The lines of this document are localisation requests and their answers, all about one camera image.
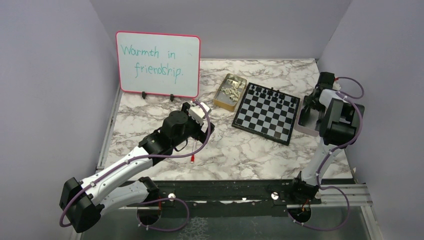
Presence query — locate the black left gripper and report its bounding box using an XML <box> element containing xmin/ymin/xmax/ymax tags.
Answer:
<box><xmin>171</xmin><ymin>103</ymin><xmax>215</xmax><ymax>148</ymax></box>

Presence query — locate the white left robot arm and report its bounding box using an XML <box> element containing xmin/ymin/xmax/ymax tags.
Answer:
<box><xmin>59</xmin><ymin>106</ymin><xmax>215</xmax><ymax>233</ymax></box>

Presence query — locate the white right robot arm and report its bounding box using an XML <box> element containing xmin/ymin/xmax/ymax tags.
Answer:
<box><xmin>288</xmin><ymin>72</ymin><xmax>365</xmax><ymax>204</ymax></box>

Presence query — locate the pile of white chess pieces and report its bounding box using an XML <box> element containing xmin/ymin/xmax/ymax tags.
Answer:
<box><xmin>221</xmin><ymin>77</ymin><xmax>243</xmax><ymax>102</ymax></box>

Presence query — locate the white and red marker pen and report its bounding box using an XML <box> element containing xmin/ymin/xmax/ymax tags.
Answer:
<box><xmin>190</xmin><ymin>141</ymin><xmax>197</xmax><ymax>164</ymax></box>

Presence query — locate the pink tin tray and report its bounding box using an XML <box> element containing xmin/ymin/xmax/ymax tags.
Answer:
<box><xmin>294</xmin><ymin>96</ymin><xmax>320</xmax><ymax>137</ymax></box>

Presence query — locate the black and silver chessboard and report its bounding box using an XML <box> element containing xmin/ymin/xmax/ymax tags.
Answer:
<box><xmin>231</xmin><ymin>82</ymin><xmax>300</xmax><ymax>146</ymax></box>

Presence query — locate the gold tin tray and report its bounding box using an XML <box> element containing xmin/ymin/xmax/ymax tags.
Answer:
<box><xmin>213</xmin><ymin>73</ymin><xmax>248</xmax><ymax>112</ymax></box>

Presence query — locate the pink framed whiteboard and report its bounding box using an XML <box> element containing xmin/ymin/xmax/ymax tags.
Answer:
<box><xmin>115</xmin><ymin>31</ymin><xmax>201</xmax><ymax>98</ymax></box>

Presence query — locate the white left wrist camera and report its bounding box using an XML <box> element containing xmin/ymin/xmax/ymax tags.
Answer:
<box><xmin>188</xmin><ymin>101</ymin><xmax>207</xmax><ymax>126</ymax></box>

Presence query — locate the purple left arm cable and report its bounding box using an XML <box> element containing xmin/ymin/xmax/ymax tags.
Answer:
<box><xmin>59</xmin><ymin>100</ymin><xmax>212</xmax><ymax>233</ymax></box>

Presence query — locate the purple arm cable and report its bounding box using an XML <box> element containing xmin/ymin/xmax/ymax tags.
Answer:
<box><xmin>288</xmin><ymin>76</ymin><xmax>365</xmax><ymax>232</ymax></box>
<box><xmin>59</xmin><ymin>100</ymin><xmax>212</xmax><ymax>233</ymax></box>

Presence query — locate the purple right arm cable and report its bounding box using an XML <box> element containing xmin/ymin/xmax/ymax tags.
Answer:
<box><xmin>288</xmin><ymin>76</ymin><xmax>365</xmax><ymax>232</ymax></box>

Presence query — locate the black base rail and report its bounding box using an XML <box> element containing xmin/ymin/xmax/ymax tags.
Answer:
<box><xmin>126</xmin><ymin>179</ymin><xmax>321</xmax><ymax>219</ymax></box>

